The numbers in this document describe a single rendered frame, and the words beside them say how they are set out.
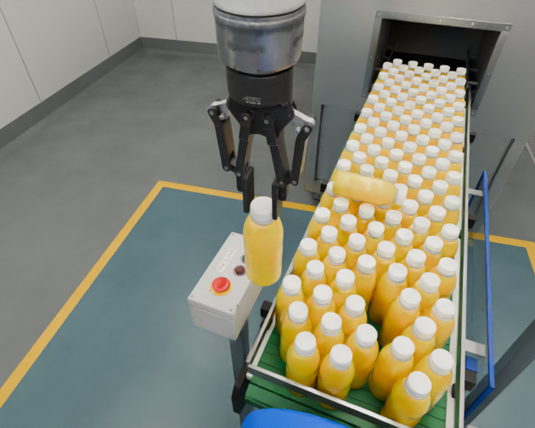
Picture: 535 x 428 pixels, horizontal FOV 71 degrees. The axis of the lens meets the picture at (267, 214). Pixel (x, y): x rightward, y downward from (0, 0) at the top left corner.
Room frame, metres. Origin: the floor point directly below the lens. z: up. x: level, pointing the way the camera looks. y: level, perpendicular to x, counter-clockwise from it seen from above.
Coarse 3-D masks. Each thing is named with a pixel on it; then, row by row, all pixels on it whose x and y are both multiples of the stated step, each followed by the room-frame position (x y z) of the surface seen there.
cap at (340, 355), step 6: (336, 348) 0.34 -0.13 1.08; (342, 348) 0.34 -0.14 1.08; (348, 348) 0.34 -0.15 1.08; (330, 354) 0.33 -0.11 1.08; (336, 354) 0.33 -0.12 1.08; (342, 354) 0.33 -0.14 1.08; (348, 354) 0.33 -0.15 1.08; (336, 360) 0.32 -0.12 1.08; (342, 360) 0.32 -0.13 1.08; (348, 360) 0.32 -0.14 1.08; (336, 366) 0.31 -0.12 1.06; (342, 366) 0.31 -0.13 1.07
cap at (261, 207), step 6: (258, 198) 0.44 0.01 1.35; (264, 198) 0.44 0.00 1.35; (252, 204) 0.43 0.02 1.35; (258, 204) 0.43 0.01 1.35; (264, 204) 0.43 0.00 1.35; (270, 204) 0.43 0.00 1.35; (252, 210) 0.42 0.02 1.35; (258, 210) 0.42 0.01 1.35; (264, 210) 0.42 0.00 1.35; (270, 210) 0.42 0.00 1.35; (252, 216) 0.42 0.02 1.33; (258, 216) 0.41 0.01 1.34; (264, 216) 0.41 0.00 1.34; (270, 216) 0.41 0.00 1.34
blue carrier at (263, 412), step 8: (264, 408) 0.20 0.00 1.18; (272, 408) 0.19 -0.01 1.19; (280, 408) 0.19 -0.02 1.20; (248, 416) 0.20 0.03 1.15; (256, 416) 0.19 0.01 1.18; (264, 416) 0.19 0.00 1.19; (272, 416) 0.18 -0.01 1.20; (280, 416) 0.18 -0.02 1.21; (288, 416) 0.18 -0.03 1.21; (296, 416) 0.18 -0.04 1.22; (304, 416) 0.17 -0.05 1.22; (312, 416) 0.17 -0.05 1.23; (248, 424) 0.19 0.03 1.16; (256, 424) 0.18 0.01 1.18; (264, 424) 0.18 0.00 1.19; (272, 424) 0.17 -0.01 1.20; (280, 424) 0.17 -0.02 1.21; (288, 424) 0.17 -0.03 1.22; (296, 424) 0.17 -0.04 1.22; (304, 424) 0.16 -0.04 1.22; (312, 424) 0.16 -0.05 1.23; (320, 424) 0.16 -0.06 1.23; (328, 424) 0.16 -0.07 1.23; (336, 424) 0.16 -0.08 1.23
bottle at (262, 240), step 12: (252, 228) 0.41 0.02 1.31; (264, 228) 0.41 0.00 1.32; (276, 228) 0.42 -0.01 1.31; (252, 240) 0.41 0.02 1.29; (264, 240) 0.40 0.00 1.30; (276, 240) 0.41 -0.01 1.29; (252, 252) 0.41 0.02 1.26; (264, 252) 0.40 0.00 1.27; (276, 252) 0.41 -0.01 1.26; (252, 264) 0.41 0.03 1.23; (264, 264) 0.40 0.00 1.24; (276, 264) 0.41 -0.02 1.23; (252, 276) 0.41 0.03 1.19; (264, 276) 0.41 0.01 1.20; (276, 276) 0.42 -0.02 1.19
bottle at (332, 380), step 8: (328, 352) 0.35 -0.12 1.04; (328, 360) 0.33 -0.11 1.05; (352, 360) 0.33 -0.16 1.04; (320, 368) 0.33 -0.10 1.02; (328, 368) 0.32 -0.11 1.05; (336, 368) 0.31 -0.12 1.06; (344, 368) 0.31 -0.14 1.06; (352, 368) 0.32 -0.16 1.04; (320, 376) 0.32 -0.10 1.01; (328, 376) 0.31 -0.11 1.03; (336, 376) 0.30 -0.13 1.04; (344, 376) 0.30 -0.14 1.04; (352, 376) 0.31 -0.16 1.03; (320, 384) 0.32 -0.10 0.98; (328, 384) 0.30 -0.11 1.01; (336, 384) 0.30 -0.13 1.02; (344, 384) 0.30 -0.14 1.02; (328, 392) 0.30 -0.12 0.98; (336, 392) 0.30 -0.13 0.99; (344, 392) 0.30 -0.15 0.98; (344, 400) 0.31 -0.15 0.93; (328, 408) 0.30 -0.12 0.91; (336, 408) 0.30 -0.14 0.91
